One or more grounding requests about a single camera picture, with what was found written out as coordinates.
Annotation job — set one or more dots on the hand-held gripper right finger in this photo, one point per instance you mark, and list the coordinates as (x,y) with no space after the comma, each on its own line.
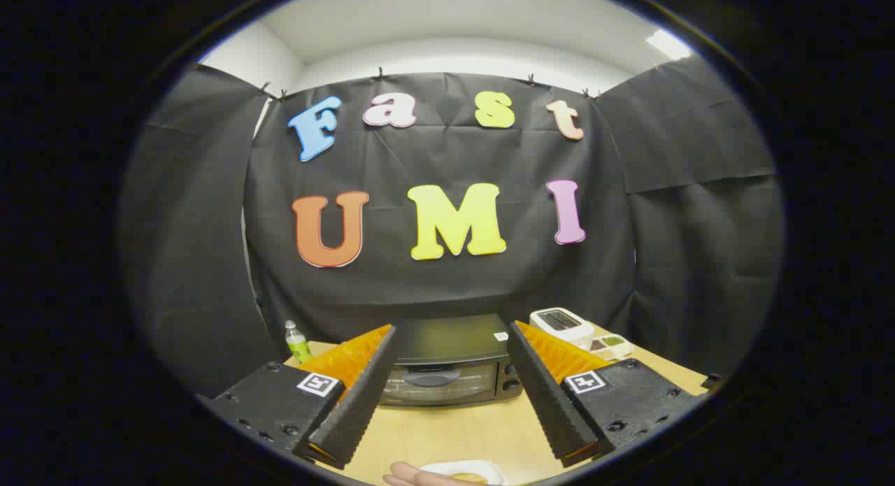
(552,402)

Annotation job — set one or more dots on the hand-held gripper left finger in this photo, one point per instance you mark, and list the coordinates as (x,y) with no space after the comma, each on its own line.
(356,409)

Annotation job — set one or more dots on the golden bread bun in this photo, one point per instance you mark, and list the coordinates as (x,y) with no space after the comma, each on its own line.
(468,477)

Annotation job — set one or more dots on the black toaster oven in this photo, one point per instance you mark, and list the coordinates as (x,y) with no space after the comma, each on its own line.
(447,339)

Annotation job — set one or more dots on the white bread toaster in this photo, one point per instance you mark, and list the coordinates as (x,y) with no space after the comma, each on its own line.
(559,322)

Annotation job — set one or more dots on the white divided condiment dish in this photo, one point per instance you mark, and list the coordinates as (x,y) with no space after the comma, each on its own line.
(610,345)

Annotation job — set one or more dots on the green label plastic bottle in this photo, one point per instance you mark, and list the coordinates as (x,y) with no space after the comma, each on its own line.
(297,342)

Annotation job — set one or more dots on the white plate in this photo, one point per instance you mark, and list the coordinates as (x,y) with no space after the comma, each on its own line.
(482,466)

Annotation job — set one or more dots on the ceiling light panel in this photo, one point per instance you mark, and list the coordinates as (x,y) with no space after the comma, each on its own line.
(668,44)

